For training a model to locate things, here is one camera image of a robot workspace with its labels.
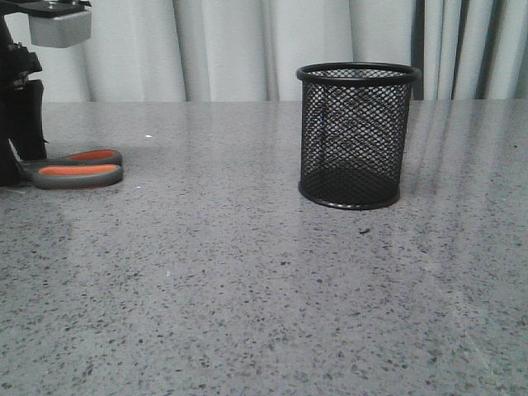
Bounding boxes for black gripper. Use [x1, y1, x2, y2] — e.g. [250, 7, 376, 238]
[0, 0, 91, 186]

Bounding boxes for grey orange handled scissors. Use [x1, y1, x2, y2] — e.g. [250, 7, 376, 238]
[20, 149, 124, 190]

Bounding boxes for black mesh pen bucket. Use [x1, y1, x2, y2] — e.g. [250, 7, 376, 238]
[296, 62, 421, 210]

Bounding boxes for grey pleated curtain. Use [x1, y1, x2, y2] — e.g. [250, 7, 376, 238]
[36, 1, 527, 101]

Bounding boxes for dark vertical pole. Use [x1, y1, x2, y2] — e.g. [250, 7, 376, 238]
[411, 0, 425, 100]

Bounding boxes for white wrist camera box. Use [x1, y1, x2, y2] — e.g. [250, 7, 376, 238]
[29, 11, 92, 48]

